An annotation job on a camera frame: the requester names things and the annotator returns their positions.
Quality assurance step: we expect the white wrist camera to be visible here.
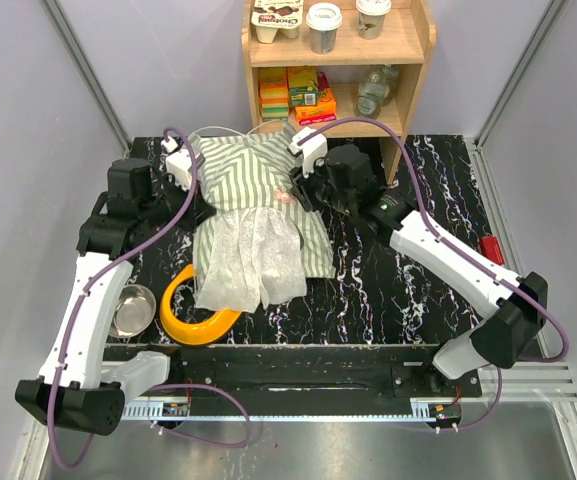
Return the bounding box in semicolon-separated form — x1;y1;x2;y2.
161;138;204;191
288;127;328;178

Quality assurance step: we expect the clear glass jar front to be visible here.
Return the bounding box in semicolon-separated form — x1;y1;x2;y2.
355;66;387;119

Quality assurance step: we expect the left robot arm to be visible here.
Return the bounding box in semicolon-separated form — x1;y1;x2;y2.
15;158;197;436

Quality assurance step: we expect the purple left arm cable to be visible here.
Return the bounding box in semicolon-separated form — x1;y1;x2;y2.
47;125;254;469

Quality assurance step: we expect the yellow green sponge stack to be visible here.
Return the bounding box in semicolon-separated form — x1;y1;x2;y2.
258;67;290;121

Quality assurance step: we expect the orange snack box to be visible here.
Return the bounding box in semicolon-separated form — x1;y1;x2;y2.
295;87;337;126

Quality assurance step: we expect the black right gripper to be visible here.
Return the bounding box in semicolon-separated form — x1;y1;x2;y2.
289;153;355;215

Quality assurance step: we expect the aluminium frame post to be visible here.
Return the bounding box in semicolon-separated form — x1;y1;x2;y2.
40;0;132;153
472;0;569;146

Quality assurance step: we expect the paper coffee cup left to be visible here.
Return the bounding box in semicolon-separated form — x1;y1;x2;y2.
306;2;342;55

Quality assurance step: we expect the chobani yogurt pack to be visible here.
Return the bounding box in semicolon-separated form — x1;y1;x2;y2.
251;0;304;44

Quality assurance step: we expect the paper coffee cup right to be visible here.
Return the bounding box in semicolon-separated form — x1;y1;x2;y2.
356;0;392;40

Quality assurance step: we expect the clear glass jar back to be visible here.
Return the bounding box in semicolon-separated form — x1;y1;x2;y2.
382;64;400;106

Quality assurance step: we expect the aluminium frame post right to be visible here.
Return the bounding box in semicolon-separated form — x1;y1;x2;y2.
472;0;569;146

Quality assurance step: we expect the paper coffee cup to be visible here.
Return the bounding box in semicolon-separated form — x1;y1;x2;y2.
356;0;392;40
306;2;342;55

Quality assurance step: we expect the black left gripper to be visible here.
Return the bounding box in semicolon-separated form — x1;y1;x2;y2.
139;171;216;232

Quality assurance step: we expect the red snack box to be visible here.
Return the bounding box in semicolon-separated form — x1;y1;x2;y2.
479;236;505;266

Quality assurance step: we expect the red pink packet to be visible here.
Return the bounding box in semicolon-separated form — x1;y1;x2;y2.
317;71;329;103

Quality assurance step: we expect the aluminium frame post left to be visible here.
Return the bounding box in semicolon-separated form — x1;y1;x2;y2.
40;0;132;153

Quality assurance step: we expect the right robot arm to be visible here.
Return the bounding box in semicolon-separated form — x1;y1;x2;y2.
289;144;548;396

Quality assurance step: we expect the wooden shelf unit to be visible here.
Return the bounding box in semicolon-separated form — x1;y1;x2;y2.
241;0;439;184

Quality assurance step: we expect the green striped pet tent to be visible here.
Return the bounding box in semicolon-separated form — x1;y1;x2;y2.
190;124;336;313

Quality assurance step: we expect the white cable duct rail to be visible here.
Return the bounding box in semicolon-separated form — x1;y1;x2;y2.
122;391;460;423

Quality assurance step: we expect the clear glass jar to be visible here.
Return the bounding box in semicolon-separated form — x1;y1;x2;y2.
382;64;400;106
355;66;387;119

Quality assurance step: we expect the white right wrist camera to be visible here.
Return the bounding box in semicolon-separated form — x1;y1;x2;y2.
288;127;328;178

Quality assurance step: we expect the yellow double bowl holder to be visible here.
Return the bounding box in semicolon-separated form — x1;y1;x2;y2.
159;263;243;347

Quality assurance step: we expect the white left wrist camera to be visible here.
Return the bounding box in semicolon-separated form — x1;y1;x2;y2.
161;138;204;191

